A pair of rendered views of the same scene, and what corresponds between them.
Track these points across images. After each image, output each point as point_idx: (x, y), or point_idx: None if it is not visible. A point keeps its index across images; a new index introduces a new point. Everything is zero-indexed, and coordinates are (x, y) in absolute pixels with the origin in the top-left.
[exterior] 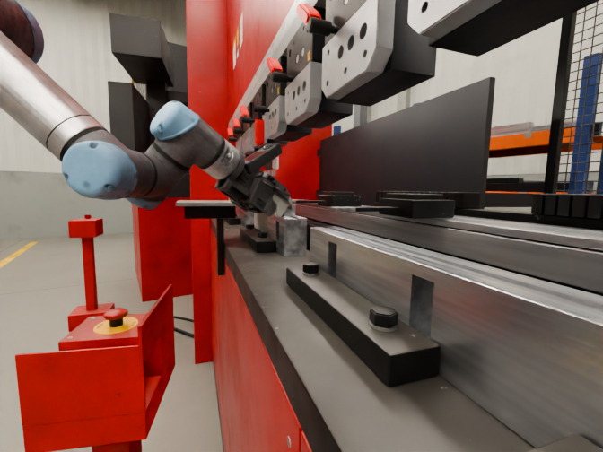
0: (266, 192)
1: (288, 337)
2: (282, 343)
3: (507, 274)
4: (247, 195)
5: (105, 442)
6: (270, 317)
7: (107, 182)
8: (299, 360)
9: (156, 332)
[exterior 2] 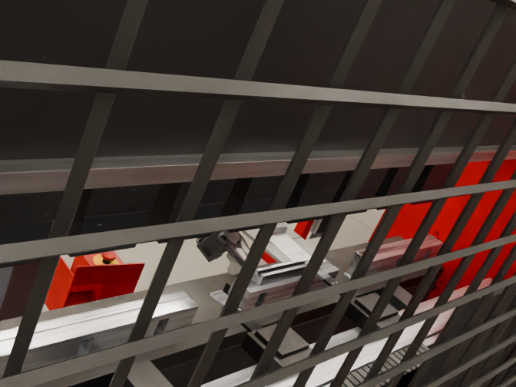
0: (217, 246)
1: (63, 310)
2: (57, 309)
3: (64, 334)
4: (202, 239)
5: (48, 309)
6: (84, 304)
7: None
8: (44, 313)
9: (97, 279)
